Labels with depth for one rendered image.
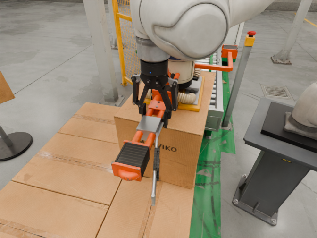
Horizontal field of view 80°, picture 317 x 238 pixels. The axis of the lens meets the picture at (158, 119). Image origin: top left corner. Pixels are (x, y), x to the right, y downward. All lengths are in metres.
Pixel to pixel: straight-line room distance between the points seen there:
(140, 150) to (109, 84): 2.07
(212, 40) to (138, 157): 0.32
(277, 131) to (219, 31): 0.96
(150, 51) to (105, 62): 1.95
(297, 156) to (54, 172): 1.29
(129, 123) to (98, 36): 1.60
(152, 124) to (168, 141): 0.28
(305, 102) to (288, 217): 0.99
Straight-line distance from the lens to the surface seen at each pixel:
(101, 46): 2.36
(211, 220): 1.64
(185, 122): 0.83
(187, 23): 0.27
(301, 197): 2.04
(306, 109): 1.18
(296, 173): 1.39
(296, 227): 1.87
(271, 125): 1.23
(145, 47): 0.48
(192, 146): 0.83
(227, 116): 2.25
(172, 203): 1.04
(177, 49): 0.29
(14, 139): 2.54
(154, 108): 0.65
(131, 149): 0.50
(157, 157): 0.48
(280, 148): 1.15
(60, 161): 1.32
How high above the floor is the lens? 1.47
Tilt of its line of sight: 39 degrees down
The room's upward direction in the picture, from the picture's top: straight up
